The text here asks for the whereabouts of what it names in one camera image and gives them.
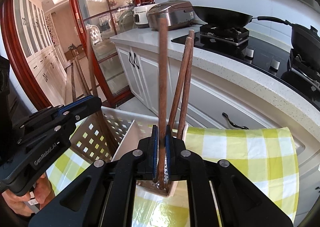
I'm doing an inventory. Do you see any black glass gas stove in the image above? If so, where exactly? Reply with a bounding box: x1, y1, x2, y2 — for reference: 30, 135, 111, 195
171, 24, 320, 110

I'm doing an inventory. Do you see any person's left hand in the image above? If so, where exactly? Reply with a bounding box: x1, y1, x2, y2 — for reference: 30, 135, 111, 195
2, 173, 55, 217

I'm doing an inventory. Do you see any black wok pan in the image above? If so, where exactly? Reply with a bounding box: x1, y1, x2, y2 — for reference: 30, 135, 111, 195
192, 5, 254, 28

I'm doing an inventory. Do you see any silver rice cooker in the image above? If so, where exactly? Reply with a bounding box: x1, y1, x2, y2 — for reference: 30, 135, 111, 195
146, 0, 194, 31

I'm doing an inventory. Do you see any cream perforated utensil basket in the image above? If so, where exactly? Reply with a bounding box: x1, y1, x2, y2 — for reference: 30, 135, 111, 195
69, 106, 189, 198

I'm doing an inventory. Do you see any green checkered tablecloth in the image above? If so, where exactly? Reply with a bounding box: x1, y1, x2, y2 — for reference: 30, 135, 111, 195
37, 126, 292, 226

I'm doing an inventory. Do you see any white electric cooker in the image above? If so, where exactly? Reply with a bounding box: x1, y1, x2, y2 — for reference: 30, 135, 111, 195
133, 2, 156, 28

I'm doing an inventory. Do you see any brown wooden chopstick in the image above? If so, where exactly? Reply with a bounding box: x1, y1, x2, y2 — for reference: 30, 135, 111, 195
158, 18, 168, 190
73, 56, 91, 96
85, 26, 118, 152
177, 30, 195, 139
169, 36, 193, 129

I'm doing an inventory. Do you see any black lidded pot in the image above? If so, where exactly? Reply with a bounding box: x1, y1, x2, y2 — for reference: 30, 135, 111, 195
256, 16, 320, 65

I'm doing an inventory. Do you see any white ornate dining chair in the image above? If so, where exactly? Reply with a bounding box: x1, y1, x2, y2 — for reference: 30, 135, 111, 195
88, 24, 103, 46

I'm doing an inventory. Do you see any red wooden sliding door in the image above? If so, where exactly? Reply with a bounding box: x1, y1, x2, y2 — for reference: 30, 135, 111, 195
1, 0, 153, 112

